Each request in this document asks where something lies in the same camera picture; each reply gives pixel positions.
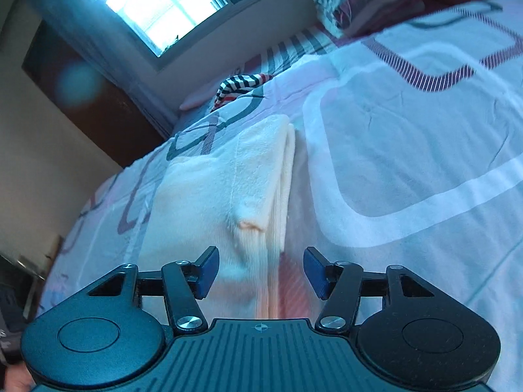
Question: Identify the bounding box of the left grey curtain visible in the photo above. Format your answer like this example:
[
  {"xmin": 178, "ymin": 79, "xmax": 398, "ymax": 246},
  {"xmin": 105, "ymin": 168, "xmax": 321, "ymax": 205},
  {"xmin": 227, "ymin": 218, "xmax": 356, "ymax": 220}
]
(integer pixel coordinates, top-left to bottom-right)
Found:
[{"xmin": 29, "ymin": 0, "xmax": 177, "ymax": 138}]

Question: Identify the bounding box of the pink pillow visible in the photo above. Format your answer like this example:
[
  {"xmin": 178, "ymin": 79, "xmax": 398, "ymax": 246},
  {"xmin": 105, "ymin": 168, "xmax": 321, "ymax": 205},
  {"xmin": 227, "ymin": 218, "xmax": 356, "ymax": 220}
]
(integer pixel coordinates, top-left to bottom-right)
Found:
[{"xmin": 179, "ymin": 88, "xmax": 217, "ymax": 111}]

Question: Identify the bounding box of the striped black white garment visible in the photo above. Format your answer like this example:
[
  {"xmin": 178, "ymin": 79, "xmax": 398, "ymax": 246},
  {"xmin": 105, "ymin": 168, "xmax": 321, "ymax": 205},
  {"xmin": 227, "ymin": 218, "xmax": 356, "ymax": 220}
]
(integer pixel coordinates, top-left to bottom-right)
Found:
[{"xmin": 212, "ymin": 73, "xmax": 273, "ymax": 111}]

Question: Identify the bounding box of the dark wooden door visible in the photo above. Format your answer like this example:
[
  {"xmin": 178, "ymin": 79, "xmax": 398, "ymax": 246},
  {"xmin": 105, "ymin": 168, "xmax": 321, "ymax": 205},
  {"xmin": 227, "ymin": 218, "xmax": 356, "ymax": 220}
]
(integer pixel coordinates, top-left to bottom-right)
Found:
[{"xmin": 22, "ymin": 21, "xmax": 165, "ymax": 167}]

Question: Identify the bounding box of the patterned pink white bedsheet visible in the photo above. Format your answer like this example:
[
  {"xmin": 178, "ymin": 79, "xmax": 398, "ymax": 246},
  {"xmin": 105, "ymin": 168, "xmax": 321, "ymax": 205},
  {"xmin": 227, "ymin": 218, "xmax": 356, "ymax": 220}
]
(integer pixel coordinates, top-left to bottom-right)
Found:
[{"xmin": 40, "ymin": 0, "xmax": 522, "ymax": 391}]

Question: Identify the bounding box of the cream knit sweater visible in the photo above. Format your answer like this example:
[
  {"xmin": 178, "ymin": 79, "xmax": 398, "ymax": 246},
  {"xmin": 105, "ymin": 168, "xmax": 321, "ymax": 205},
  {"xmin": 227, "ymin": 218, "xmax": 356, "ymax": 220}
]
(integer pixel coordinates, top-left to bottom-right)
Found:
[{"xmin": 137, "ymin": 115, "xmax": 295, "ymax": 319}]

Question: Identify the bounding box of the folded striped quilt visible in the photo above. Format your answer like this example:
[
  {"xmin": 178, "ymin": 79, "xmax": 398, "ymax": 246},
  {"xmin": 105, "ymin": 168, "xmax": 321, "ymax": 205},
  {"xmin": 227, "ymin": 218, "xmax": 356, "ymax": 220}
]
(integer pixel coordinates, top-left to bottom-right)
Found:
[{"xmin": 313, "ymin": 0, "xmax": 426, "ymax": 38}]

